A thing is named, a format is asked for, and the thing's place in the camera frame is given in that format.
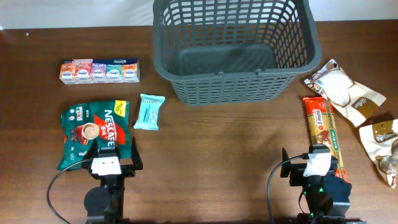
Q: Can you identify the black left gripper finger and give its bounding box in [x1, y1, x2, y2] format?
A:
[131, 137, 143, 170]
[83, 139, 98, 160]

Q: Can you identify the green Nescafe coffee bag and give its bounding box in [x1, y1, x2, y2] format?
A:
[57, 100, 131, 170]

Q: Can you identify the light blue snack bar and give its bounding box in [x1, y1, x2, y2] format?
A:
[133, 93, 165, 131]

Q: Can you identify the multicolour tissue multipack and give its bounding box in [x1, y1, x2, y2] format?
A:
[59, 58, 141, 85]

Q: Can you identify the beige brown nut pouch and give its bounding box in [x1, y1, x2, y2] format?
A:
[359, 119, 397, 189]

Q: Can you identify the white rice pouch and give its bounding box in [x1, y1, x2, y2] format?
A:
[304, 59, 386, 128]

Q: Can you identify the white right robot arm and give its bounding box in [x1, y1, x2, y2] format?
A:
[280, 145, 363, 224]

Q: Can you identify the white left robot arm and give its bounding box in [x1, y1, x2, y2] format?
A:
[82, 138, 143, 223]

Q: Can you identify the orange San Remo spaghetti pack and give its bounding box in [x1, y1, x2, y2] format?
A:
[303, 97, 348, 182]

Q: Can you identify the grey plastic basket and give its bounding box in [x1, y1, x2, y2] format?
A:
[153, 0, 322, 106]

